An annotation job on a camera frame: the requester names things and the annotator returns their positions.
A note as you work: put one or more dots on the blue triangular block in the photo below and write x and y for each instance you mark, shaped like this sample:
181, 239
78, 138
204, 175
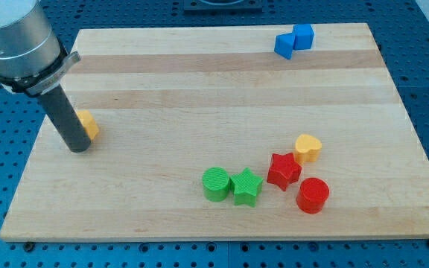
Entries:
284, 44

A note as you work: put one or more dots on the yellow heart block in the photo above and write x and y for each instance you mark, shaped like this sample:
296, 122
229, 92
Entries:
307, 148

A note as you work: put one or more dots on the wooden board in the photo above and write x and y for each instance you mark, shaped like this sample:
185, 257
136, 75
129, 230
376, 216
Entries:
172, 102

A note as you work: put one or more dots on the red star block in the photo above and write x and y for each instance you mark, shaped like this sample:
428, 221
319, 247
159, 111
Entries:
283, 170

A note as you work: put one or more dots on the green cylinder block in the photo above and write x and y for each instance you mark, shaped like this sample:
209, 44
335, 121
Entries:
215, 182

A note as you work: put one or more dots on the red cylinder block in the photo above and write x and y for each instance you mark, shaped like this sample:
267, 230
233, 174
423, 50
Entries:
313, 193

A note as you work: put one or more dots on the yellow block behind tool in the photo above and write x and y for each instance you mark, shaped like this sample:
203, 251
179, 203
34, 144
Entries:
89, 124

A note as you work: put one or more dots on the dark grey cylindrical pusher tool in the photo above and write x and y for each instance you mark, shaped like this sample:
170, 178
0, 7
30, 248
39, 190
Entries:
65, 120

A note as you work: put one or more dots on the green star block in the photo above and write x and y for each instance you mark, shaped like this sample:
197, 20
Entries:
246, 186

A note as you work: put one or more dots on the blue cube block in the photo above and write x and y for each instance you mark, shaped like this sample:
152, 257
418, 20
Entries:
304, 37

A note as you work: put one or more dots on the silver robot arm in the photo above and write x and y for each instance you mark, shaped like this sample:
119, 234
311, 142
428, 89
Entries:
32, 58

